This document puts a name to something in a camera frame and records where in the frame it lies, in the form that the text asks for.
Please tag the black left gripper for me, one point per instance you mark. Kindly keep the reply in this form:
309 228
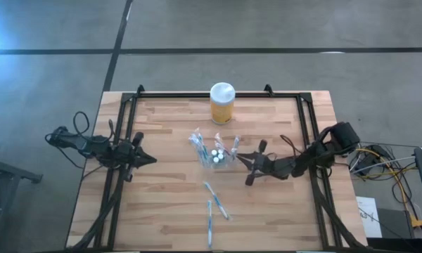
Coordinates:
126 156

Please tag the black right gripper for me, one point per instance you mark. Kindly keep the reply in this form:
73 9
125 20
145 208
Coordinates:
265 167

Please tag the purple toothbrush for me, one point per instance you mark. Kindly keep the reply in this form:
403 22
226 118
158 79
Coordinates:
233 151
221 144

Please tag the orange toothbrush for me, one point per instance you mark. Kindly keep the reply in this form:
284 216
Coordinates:
217 137

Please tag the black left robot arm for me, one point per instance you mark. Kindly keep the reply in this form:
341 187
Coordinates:
91 147

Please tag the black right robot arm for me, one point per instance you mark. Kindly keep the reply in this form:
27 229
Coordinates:
344 135

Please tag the clear acrylic organizer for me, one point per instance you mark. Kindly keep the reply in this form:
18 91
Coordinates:
225 162

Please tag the yellow canister white lid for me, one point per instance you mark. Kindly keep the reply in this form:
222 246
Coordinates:
222 105

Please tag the white paper sheet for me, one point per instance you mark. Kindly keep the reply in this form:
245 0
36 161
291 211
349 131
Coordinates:
367 211

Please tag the black metal stand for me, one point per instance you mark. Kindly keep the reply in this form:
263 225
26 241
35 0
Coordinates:
7 170

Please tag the black metal table frame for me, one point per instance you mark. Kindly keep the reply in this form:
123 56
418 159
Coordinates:
197 95

